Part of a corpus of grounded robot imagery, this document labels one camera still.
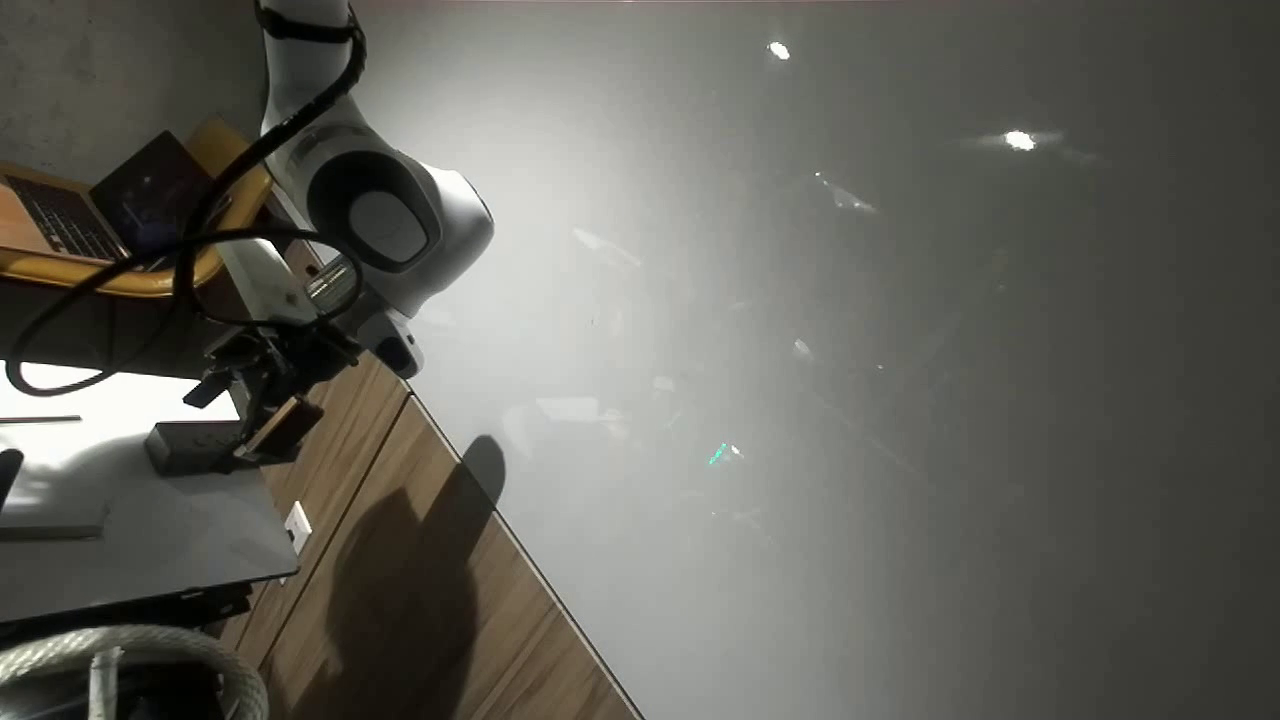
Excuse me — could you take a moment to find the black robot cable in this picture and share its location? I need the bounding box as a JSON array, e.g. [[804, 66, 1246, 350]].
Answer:
[[0, 13, 371, 402]]

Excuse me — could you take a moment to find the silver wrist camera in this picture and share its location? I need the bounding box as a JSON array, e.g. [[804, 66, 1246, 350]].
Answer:
[[357, 309, 427, 384]]

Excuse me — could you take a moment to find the open laptop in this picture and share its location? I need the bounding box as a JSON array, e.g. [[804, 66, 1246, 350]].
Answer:
[[0, 130, 243, 265]]

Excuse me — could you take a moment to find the yellow wooden chair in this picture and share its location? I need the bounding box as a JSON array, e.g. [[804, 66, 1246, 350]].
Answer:
[[0, 119, 278, 303]]

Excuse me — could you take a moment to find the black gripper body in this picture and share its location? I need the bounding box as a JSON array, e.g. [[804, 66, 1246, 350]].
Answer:
[[195, 316, 367, 402]]

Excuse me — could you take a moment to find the white slotted platform board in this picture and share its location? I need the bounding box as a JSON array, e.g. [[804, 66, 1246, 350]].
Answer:
[[0, 366, 304, 628]]

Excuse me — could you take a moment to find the black foam eraser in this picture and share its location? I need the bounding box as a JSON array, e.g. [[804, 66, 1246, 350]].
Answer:
[[139, 418, 259, 481]]

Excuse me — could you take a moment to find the small white label tag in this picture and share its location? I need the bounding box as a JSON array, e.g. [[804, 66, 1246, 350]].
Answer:
[[282, 496, 317, 557]]

